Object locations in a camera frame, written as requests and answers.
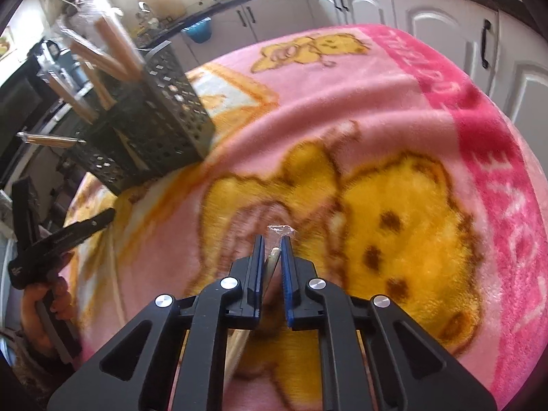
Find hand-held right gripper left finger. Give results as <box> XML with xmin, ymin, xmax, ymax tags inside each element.
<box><xmin>47</xmin><ymin>235</ymin><xmax>266</xmax><ymax>411</ymax></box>

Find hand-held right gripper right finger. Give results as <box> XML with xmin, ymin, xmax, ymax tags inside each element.
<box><xmin>279</xmin><ymin>235</ymin><xmax>497</xmax><ymax>411</ymax></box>

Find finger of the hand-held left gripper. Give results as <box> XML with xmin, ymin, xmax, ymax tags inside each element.
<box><xmin>43</xmin><ymin>207</ymin><xmax>117</xmax><ymax>258</ymax></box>

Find plastic-wrapped wooden chopsticks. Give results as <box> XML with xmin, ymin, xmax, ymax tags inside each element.
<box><xmin>42</xmin><ymin>70</ymin><xmax>100</xmax><ymax>123</ymax></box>
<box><xmin>85</xmin><ymin>62</ymin><xmax>117</xmax><ymax>112</ymax></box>
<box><xmin>92</xmin><ymin>14</ymin><xmax>143</xmax><ymax>83</ymax></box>
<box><xmin>67</xmin><ymin>38</ymin><xmax>130</xmax><ymax>84</ymax></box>
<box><xmin>262</xmin><ymin>224</ymin><xmax>296</xmax><ymax>306</ymax></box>

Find black perforated utensil holder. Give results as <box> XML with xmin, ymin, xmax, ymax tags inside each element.
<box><xmin>64</xmin><ymin>42</ymin><xmax>215</xmax><ymax>196</ymax></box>

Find person's left hand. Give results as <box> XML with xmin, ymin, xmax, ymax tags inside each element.
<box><xmin>21</xmin><ymin>252</ymin><xmax>82</xmax><ymax>354</ymax></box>

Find black microwave oven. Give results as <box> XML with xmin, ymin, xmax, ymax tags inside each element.
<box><xmin>0</xmin><ymin>53</ymin><xmax>65</xmax><ymax>180</ymax></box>

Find pink bear print blanket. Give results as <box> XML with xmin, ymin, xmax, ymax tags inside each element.
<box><xmin>57</xmin><ymin>23</ymin><xmax>548</xmax><ymax>411</ymax></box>

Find blue hanging bin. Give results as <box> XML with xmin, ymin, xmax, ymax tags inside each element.
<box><xmin>182</xmin><ymin>16</ymin><xmax>214</xmax><ymax>45</ymax></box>

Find wooden cutting board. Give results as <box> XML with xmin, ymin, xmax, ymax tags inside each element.
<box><xmin>136</xmin><ymin>0</ymin><xmax>186</xmax><ymax>17</ymax></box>

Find white kitchen cabinets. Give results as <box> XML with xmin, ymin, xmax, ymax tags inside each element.
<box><xmin>171</xmin><ymin>0</ymin><xmax>548</xmax><ymax>138</ymax></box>

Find wooden handle metal utensil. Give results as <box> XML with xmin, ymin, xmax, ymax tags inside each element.
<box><xmin>16</xmin><ymin>131</ymin><xmax>89</xmax><ymax>150</ymax></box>

